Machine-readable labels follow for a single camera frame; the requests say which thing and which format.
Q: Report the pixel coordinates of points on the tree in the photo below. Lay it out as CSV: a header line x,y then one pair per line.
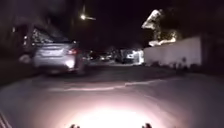
x,y
163,26

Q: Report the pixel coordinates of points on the vehicle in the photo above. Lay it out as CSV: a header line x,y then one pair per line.
x,y
131,55

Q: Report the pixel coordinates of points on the street lamp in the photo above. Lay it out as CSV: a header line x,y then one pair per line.
x,y
83,17

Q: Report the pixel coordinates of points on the grey asphalt road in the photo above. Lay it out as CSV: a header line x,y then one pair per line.
x,y
113,96

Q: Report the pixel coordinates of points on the silver car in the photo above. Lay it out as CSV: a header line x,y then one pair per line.
x,y
56,57

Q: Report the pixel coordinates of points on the pale wall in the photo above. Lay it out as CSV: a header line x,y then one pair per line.
x,y
173,51

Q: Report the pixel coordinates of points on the robot's own part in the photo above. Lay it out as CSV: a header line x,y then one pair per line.
x,y
74,126
146,126

